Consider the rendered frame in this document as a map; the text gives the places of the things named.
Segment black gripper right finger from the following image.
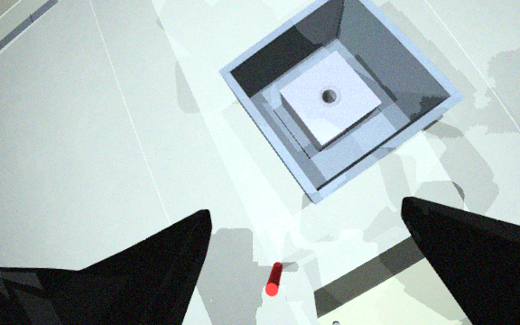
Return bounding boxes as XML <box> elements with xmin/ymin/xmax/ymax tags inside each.
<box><xmin>401</xmin><ymin>197</ymin><xmax>520</xmax><ymax>325</ymax></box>

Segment dark red peg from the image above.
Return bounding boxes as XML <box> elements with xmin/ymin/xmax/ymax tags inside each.
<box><xmin>265</xmin><ymin>262</ymin><xmax>283</xmax><ymax>296</ymax></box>

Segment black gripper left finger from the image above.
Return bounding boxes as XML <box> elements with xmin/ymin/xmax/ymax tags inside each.
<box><xmin>0</xmin><ymin>209</ymin><xmax>212</xmax><ymax>325</ymax></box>

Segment light blue open square box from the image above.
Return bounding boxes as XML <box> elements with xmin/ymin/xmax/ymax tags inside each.
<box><xmin>219</xmin><ymin>0</ymin><xmax>464</xmax><ymax>205</ymax></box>

